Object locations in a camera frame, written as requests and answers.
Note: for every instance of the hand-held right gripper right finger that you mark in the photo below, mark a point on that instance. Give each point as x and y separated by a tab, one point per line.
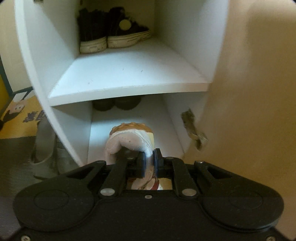
159	164

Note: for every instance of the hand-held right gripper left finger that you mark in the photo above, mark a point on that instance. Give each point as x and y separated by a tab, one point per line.
140	165

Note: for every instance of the white shoe maroon stripe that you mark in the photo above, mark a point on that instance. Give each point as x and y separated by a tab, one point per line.
129	139

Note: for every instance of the white shoe cabinet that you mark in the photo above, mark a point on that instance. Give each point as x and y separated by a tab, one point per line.
129	67

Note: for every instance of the dark shoe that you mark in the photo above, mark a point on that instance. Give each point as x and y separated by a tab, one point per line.
103	104
127	103

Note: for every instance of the grey boot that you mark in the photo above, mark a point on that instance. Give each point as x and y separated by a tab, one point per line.
42	148
63	160

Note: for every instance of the wooden cabinet door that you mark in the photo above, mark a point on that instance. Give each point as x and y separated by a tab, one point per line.
254	92

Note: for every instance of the yellow cartoon mat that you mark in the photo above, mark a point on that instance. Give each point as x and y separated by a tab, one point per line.
20	125

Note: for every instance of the black high-top sneaker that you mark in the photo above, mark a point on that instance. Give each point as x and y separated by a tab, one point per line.
129	27
92	30

